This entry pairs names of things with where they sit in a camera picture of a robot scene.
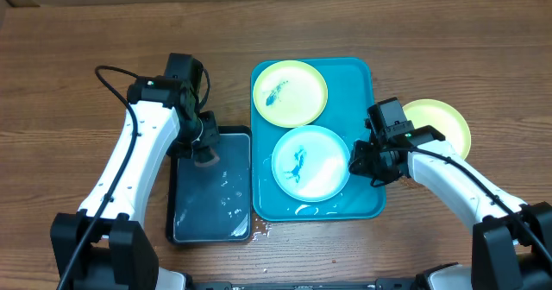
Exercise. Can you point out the orange green sponge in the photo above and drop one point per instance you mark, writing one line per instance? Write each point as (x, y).
(205, 157)

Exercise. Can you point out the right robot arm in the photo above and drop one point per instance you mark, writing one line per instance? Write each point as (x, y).
(511, 240)

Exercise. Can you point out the yellow plate with blue stain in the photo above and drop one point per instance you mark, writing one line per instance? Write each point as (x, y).
(290, 93)

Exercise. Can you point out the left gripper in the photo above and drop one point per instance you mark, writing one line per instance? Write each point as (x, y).
(213, 135)

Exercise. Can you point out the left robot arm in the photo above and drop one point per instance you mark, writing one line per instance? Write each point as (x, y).
(103, 245)

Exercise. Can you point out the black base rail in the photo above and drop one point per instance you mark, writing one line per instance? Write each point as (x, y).
(379, 284)

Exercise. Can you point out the black water tray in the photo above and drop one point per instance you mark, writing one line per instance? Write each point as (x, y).
(213, 204)

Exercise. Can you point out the light blue plate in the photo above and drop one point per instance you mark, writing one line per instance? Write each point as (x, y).
(310, 163)

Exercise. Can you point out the teal plastic tray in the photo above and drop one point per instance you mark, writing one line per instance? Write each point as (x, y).
(350, 90)

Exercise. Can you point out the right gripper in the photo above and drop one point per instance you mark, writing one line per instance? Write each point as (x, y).
(360, 166)

